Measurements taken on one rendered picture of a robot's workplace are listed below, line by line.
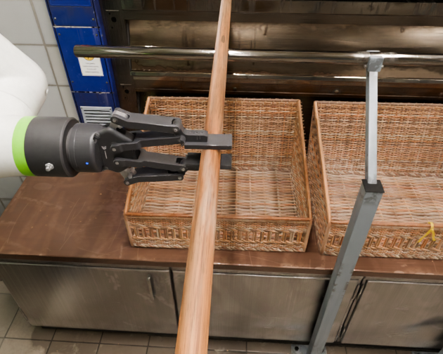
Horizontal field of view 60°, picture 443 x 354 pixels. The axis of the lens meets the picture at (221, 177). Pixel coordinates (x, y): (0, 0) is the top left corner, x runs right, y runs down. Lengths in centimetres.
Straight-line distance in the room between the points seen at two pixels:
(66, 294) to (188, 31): 100
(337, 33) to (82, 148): 101
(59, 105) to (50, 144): 103
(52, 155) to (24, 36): 97
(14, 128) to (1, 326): 143
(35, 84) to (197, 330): 50
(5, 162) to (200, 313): 38
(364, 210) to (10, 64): 78
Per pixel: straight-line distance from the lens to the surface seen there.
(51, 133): 60
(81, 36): 142
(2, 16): 155
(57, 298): 156
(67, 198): 149
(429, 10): 143
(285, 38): 137
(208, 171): 53
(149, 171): 63
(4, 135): 63
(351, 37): 141
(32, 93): 72
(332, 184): 149
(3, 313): 201
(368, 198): 95
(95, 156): 59
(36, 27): 151
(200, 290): 41
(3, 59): 71
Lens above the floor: 155
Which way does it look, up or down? 41 degrees down
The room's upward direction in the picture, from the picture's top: straight up
